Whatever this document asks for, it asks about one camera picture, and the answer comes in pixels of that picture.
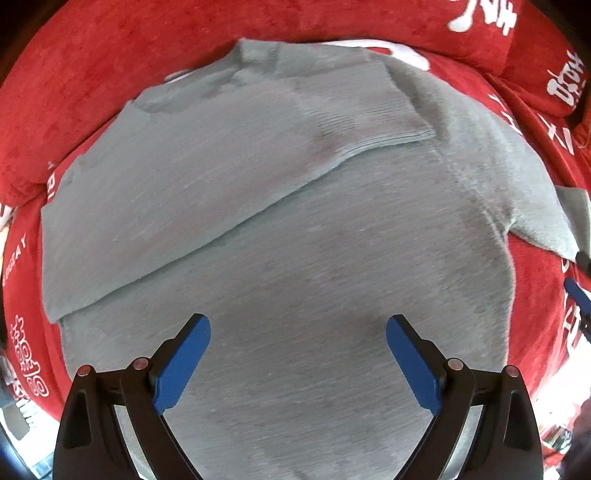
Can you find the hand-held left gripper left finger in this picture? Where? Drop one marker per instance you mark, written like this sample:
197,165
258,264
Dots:
181,367

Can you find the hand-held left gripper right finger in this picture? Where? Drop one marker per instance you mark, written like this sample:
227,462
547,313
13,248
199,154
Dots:
414,367

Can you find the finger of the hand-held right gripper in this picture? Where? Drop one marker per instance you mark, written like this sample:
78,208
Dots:
578,294
583,259

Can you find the grey knit sweater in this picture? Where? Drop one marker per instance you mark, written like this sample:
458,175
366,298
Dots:
277,240

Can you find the red printed sofa cover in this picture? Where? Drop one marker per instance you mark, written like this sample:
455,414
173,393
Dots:
531,332

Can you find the red printed cushion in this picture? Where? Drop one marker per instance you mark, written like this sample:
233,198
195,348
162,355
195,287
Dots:
369,18
549,69

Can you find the red sofa bolster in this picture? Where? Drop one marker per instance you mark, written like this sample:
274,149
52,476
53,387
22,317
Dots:
32,138

